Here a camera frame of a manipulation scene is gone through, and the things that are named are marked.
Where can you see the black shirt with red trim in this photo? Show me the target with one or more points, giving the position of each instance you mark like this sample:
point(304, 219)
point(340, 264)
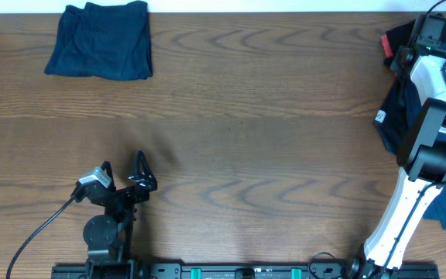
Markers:
point(390, 121)

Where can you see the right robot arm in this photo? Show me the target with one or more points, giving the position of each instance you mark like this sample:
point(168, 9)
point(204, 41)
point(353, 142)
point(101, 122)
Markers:
point(421, 158)

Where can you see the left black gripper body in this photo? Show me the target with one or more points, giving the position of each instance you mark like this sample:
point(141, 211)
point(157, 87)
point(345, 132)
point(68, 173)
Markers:
point(128, 204)

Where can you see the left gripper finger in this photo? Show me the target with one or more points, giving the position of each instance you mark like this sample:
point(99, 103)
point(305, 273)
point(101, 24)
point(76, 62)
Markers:
point(141, 173)
point(107, 168)

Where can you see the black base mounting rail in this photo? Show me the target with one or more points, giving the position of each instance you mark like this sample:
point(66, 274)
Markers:
point(177, 271)

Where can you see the folded dark navy garment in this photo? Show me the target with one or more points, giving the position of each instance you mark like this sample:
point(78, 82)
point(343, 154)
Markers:
point(110, 42)

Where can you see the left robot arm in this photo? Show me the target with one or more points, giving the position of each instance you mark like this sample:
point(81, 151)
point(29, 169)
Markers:
point(109, 236)

